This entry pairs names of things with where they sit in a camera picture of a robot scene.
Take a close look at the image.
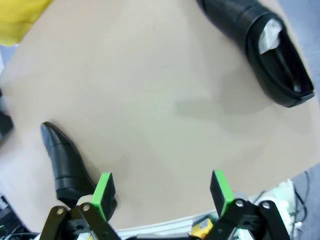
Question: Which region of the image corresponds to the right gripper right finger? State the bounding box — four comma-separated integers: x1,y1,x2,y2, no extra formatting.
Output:
207,169,291,240

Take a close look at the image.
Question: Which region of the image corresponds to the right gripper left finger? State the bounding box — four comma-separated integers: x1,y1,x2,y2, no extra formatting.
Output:
42,171,121,240

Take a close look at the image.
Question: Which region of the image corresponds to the black leather dress shoe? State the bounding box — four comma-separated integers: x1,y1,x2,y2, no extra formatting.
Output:
40,121,118,216
196,0,316,109

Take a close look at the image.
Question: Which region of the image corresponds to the person in yellow hoodie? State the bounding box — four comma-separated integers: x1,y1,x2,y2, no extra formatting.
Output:
0,0,54,48

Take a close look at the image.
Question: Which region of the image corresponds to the black floor cable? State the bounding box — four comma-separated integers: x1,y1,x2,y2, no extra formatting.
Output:
291,170,312,227

